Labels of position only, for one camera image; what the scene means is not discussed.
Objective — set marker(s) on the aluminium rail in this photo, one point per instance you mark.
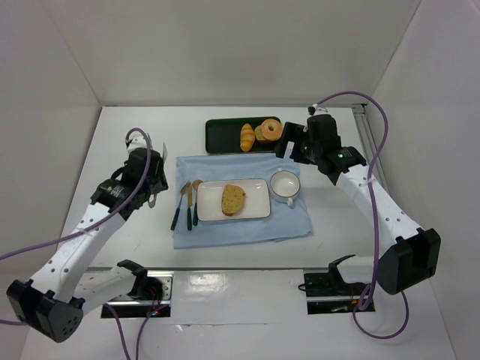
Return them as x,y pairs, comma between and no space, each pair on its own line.
368,143

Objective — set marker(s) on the gold fork green handle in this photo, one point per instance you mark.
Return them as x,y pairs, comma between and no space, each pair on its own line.
183,191

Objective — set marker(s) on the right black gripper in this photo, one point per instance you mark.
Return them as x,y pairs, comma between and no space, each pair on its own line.
289,136

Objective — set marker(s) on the pink glazed donut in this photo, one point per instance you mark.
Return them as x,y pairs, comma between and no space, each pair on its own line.
271,129

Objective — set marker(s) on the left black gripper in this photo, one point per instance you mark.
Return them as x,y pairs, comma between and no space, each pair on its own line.
160,181

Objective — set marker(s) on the golden croissant roll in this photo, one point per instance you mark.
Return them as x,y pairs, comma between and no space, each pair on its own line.
247,138

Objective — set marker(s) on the steel kitchen tongs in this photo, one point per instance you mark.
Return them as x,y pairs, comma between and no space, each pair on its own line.
157,180

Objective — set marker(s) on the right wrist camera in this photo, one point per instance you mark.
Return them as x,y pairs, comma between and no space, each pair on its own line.
316,109

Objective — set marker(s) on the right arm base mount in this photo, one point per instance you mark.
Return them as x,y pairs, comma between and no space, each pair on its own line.
327,292

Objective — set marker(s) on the gold spoon green handle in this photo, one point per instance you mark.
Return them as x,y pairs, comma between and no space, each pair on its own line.
196,184

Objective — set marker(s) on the white cup black rim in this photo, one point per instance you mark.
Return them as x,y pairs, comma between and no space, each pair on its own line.
284,186

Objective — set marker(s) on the gold knife green handle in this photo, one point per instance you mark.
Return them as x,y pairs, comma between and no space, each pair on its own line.
189,205

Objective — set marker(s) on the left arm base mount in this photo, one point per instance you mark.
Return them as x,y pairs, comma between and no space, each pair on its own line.
154,297

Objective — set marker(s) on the brown bread slice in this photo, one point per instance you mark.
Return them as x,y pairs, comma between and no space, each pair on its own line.
232,200

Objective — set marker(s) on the light blue cloth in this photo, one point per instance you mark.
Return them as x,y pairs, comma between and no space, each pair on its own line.
284,222

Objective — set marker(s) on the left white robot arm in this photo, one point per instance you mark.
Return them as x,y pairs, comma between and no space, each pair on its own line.
57,297

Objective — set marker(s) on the white rectangular plate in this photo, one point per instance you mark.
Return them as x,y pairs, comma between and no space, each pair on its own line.
256,200

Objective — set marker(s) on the small brown bread piece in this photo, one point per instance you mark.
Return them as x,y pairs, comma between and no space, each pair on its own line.
260,132

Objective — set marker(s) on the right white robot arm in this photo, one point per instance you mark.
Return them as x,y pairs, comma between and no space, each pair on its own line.
408,254

